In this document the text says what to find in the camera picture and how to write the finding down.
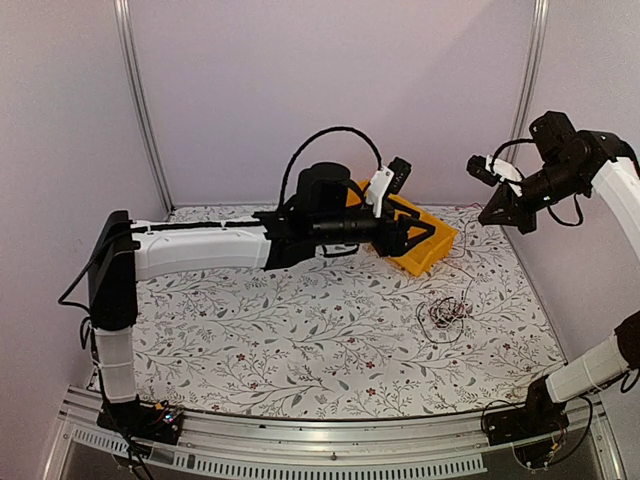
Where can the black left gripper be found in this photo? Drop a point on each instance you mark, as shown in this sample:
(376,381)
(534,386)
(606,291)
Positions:
(397,245)

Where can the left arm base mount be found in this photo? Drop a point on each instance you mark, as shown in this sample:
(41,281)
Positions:
(160,423)

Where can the left aluminium frame post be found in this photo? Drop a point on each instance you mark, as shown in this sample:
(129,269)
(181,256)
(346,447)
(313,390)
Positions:
(140,105)

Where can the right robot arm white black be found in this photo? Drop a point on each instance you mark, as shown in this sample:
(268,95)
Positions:
(575,163)

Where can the yellow bin middle compartment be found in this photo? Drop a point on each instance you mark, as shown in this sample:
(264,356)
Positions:
(401,208)

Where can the yellow bin near compartment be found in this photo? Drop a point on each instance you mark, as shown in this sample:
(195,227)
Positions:
(424,256)

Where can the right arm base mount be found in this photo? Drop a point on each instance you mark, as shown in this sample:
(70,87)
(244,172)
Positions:
(538,416)

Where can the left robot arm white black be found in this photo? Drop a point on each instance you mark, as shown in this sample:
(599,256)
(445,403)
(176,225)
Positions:
(328,208)

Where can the aluminium frame post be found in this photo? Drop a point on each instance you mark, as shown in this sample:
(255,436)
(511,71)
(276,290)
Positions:
(531,67)
(140,105)

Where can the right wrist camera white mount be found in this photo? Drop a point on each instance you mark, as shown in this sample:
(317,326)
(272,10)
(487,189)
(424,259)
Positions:
(493,171)

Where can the floral patterned table mat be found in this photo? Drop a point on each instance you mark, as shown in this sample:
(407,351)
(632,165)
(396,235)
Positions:
(351,337)

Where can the yellow bin far compartment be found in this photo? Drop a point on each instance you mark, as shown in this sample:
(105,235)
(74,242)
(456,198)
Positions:
(353,198)

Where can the right aluminium frame post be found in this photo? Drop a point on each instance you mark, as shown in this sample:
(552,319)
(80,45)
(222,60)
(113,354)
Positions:
(531,67)

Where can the yellow bin compartment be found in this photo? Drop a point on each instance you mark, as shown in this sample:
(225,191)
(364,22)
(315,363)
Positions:
(424,256)
(353,198)
(401,208)

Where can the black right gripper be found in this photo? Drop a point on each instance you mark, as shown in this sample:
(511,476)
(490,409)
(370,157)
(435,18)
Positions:
(516,215)

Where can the aluminium front rail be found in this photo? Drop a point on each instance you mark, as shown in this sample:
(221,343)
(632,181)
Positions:
(221,446)

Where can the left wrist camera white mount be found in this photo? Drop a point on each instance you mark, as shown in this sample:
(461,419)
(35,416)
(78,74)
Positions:
(386,180)

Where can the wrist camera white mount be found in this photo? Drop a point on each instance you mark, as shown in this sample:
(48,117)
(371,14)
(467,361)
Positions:
(493,171)
(386,180)

